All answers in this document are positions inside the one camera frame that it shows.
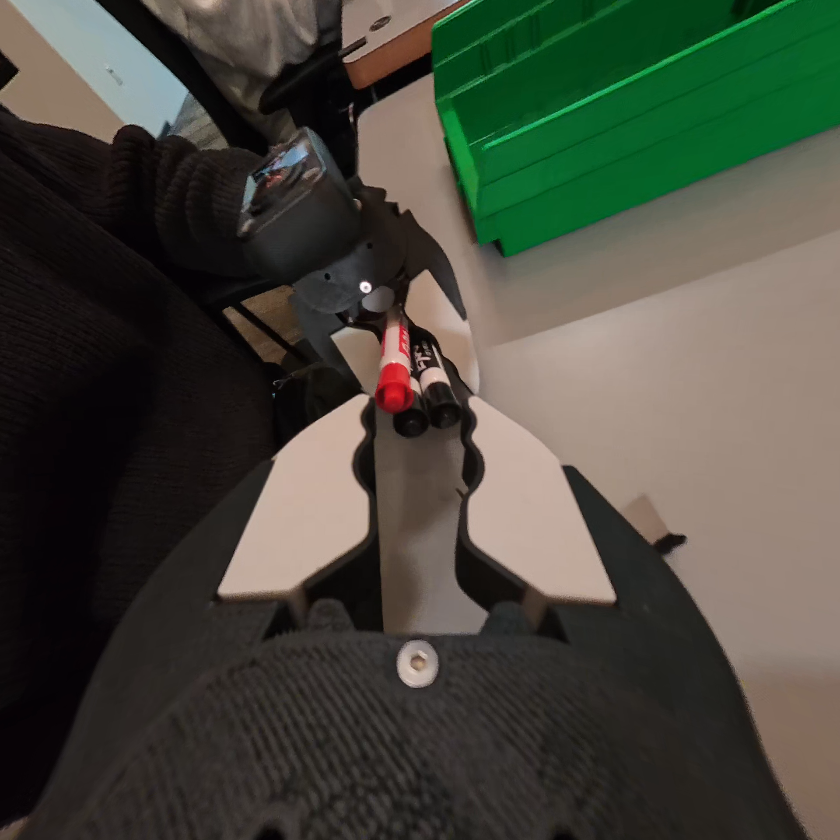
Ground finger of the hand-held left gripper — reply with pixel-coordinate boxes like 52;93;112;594
330;323;388;396
402;271;482;396

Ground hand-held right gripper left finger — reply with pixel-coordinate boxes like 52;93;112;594
217;394;383;627

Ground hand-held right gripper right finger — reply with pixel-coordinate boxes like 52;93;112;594
454;394;619;632

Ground red dry erase marker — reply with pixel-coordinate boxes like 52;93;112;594
374;308;416;413

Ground green plastic bin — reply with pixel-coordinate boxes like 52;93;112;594
432;0;840;258

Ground dark olive pants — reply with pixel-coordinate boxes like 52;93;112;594
272;364;362;454

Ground black office chair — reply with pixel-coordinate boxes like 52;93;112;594
98;0;358;172

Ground wooden edged table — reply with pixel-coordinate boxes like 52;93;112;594
340;0;473;89

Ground black knit sweater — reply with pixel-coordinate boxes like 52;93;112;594
0;105;280;834

